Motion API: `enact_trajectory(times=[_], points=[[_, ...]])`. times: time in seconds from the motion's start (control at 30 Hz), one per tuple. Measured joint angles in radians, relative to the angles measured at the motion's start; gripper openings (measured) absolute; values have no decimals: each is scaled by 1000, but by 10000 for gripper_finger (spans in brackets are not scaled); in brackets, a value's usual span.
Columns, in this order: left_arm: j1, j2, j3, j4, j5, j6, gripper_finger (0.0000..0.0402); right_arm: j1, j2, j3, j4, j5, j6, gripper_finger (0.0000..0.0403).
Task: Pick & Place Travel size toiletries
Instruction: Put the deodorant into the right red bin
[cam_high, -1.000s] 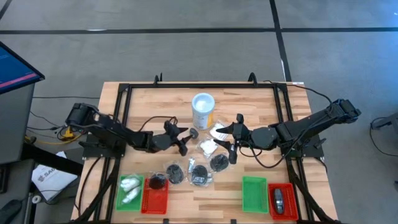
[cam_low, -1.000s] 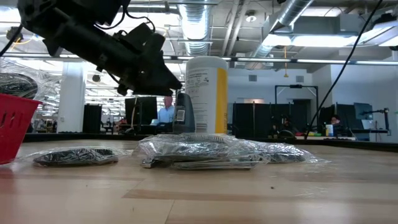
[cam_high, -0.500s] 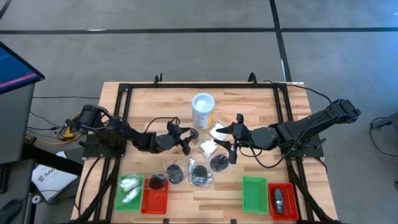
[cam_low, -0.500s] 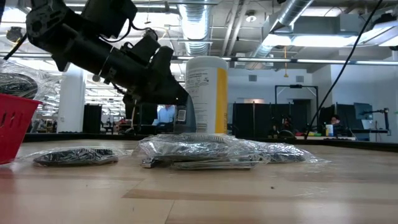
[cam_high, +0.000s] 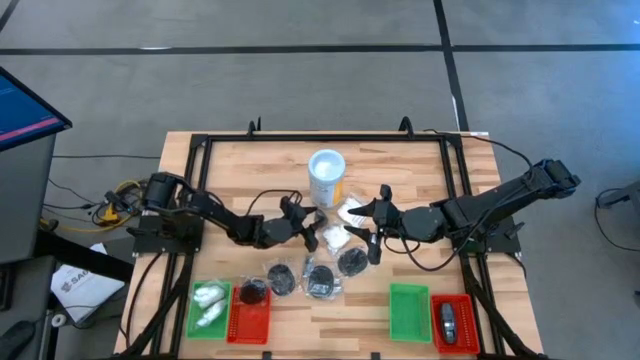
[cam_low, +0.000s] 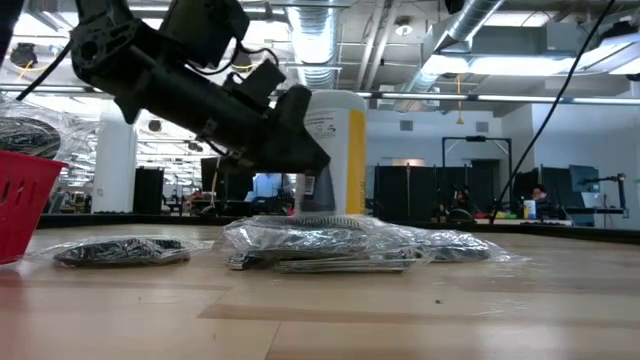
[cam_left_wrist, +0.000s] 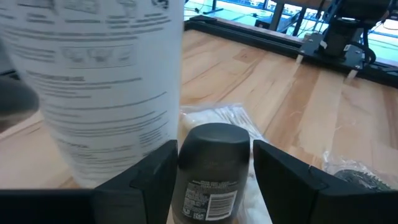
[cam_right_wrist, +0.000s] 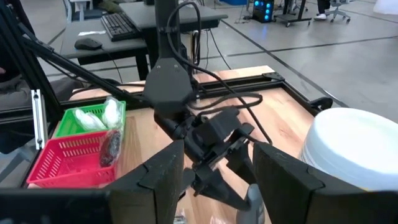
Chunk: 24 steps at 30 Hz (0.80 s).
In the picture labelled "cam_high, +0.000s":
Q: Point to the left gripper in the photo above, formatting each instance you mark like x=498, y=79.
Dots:
x=295, y=220

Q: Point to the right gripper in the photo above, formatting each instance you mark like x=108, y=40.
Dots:
x=387, y=225

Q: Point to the bagged black oval item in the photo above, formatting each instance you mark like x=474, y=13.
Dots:
x=352, y=261
x=281, y=279
x=321, y=280
x=253, y=291

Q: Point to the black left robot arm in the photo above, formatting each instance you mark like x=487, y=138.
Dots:
x=220, y=212

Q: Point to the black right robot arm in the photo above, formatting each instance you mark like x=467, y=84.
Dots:
x=480, y=205

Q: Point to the white wipes canister yellow label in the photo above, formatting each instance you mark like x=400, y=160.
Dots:
x=326, y=185

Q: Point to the green plastic basket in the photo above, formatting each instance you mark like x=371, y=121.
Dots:
x=220, y=335
x=410, y=314

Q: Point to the red plastic basket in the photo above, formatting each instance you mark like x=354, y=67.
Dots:
x=467, y=325
x=248, y=325

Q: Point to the black desk leg beam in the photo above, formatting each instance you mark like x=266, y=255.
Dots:
x=80, y=255

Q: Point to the grey stand leg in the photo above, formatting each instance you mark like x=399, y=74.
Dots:
x=622, y=196

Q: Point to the white tape roll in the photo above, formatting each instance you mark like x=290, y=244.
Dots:
x=59, y=320

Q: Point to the grey cabinet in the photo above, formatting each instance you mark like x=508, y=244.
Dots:
x=22, y=200

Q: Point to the monitor with blue screen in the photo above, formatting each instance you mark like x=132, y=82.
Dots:
x=25, y=112

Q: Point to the dark rounded object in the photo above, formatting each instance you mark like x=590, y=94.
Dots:
x=15, y=340

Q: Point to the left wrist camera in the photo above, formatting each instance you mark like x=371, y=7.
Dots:
x=295, y=212

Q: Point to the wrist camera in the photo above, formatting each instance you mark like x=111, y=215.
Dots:
x=386, y=216
x=295, y=212

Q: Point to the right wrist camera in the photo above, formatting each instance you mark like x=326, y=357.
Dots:
x=386, y=216

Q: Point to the black aluminium table frame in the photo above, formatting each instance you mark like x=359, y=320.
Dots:
x=325, y=137

